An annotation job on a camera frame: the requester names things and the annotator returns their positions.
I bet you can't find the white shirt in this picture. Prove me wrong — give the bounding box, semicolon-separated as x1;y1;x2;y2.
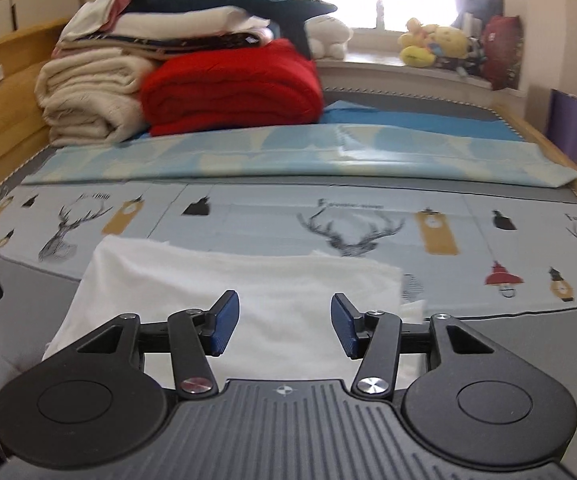
42;234;427;392

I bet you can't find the beige folded blanket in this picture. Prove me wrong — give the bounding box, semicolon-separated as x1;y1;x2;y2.
34;47;163;147

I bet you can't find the white plush toy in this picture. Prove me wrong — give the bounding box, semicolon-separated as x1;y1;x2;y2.
305;15;354;59

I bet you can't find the pale yellow plush toy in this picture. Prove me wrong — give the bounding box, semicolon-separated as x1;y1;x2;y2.
404;17;439;47

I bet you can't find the purple bin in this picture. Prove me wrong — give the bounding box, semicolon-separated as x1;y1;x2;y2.
547;88;577;164

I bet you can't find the light blue patterned quilt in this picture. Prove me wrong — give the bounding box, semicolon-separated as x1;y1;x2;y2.
21;122;577;189

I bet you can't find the dark patterned folded blanket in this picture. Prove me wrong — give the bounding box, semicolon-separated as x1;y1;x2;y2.
60;29;275;55

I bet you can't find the wooden bed frame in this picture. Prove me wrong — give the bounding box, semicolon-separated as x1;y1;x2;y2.
0;17;577;241

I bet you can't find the red folded blanket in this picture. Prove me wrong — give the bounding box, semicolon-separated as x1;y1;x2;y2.
141;37;325;137

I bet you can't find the yellow-green plush toy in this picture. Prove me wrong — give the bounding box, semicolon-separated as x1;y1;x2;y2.
399;45;437;69

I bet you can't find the dark red cushion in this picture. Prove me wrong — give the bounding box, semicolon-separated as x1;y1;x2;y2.
480;14;525;92

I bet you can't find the round yellow plush toy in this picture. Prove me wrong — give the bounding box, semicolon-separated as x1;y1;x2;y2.
435;25;471;60

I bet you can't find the blue mat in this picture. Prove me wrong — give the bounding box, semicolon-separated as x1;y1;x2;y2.
319;100;520;142

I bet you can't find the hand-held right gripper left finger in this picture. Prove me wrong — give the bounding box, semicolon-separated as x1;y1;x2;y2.
76;290;242;401

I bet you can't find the white folded quilt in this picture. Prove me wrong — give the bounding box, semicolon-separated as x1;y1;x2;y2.
115;5;272;42

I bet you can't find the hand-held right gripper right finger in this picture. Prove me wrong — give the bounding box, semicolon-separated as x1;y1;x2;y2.
331;292;499;401

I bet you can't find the deer printed bed sheet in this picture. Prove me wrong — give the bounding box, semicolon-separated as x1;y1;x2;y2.
0;179;577;480

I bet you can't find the black white patterned toy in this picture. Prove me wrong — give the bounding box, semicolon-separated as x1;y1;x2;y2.
435;39;487;79

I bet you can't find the pink white clothes pile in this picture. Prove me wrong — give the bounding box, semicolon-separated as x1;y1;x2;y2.
57;0;135;45

